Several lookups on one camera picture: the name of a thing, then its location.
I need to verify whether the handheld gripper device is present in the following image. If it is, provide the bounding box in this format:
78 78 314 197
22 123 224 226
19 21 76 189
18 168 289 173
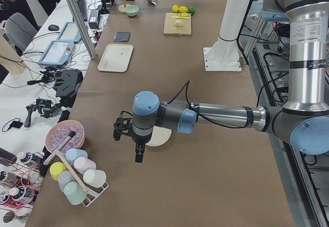
27 66 61 85
24 98 62 127

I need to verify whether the green lime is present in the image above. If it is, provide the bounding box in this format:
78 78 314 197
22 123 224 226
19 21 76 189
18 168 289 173
189 7 196 15

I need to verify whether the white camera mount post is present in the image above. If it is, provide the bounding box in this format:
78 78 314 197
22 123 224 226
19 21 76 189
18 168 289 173
204 0 252 72

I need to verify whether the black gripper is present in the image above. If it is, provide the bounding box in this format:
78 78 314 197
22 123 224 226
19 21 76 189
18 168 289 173
113 111 145 163

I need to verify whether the metal scoop with black tip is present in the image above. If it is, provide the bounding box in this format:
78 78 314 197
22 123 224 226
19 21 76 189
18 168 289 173
43 130 76 166

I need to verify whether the blue teach pendant near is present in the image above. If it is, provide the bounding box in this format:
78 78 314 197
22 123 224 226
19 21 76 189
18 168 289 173
38 40 75 66

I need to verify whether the wooden cutting board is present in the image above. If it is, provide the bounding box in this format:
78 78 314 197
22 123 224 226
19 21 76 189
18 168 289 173
163 12 192 36

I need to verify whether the aluminium frame post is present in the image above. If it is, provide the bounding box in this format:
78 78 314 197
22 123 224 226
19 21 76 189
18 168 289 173
66 0 96 60

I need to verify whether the mint green cup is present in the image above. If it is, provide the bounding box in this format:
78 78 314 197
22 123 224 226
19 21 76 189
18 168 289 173
63 181 87 205

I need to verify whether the cream round plate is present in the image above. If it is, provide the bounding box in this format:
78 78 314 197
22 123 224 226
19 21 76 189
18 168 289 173
146 126 172 147

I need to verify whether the blue cup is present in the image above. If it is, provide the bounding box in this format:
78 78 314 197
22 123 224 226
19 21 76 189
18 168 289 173
65 148 88 165

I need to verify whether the blue teach pendant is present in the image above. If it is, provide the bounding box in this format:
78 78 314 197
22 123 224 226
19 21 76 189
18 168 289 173
57 22 82 44
38 40 75 66

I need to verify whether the white wire cup rack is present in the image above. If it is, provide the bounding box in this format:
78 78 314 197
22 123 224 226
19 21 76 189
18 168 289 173
82 182 109 207

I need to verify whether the pink bowl of ice cubes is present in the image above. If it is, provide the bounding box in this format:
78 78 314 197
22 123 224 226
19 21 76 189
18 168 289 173
45 120 85 153

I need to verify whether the mint green bowl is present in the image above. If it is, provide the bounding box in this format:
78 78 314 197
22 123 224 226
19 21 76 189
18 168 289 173
125 5 139 17

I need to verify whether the grey folded cloth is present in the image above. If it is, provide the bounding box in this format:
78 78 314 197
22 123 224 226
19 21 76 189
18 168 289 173
113 31 131 42

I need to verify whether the black keyboard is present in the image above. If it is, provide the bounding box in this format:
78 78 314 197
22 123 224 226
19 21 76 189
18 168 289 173
76 0 88 21

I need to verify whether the blue teach pendant far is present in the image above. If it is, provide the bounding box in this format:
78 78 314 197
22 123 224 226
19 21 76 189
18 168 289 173
57 22 82 44

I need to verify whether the yellow cup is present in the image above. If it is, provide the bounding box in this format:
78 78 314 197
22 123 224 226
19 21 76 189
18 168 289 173
49 162 67 181

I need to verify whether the yellow plastic knife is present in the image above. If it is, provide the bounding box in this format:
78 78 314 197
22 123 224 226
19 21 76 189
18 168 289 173
170 16 190 20

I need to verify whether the wooden rack handle rod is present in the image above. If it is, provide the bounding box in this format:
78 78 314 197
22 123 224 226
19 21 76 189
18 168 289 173
56 152 88 193

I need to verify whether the white cup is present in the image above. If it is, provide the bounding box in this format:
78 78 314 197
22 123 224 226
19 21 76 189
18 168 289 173
83 169 106 188

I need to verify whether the cream rectangular tray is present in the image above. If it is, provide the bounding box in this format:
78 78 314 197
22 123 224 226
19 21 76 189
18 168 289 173
97 44 134 73

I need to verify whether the grey office chair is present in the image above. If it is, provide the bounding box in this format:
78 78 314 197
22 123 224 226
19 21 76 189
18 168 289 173
5 12 38 51

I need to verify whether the black computer mouse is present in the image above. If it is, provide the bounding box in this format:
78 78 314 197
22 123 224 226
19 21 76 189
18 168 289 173
48 24 60 31

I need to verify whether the whole yellow lemon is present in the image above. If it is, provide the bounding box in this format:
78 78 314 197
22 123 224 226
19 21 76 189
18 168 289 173
178 6 189 13
172 4 180 13

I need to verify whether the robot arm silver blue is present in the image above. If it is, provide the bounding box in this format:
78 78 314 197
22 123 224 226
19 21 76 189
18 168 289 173
113 0 328 162

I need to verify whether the grey cup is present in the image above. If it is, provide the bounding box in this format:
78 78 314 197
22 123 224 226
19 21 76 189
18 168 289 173
58 171 75 192

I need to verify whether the black foot pedal device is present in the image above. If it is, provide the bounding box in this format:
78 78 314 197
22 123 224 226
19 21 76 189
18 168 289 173
53 69 83 108

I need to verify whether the pink cup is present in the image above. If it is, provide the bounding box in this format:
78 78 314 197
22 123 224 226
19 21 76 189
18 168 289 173
74 156 96 175

